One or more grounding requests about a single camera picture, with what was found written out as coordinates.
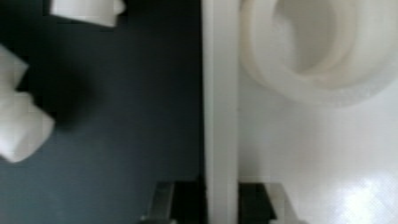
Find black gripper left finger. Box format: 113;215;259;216
136;182;204;224

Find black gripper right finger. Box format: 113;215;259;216
237;183;308;224

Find white table leg centre left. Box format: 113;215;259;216
0;45;54;163

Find white table leg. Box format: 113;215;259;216
0;45;54;163
49;0;125;27

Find white table leg front left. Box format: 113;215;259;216
49;0;125;27

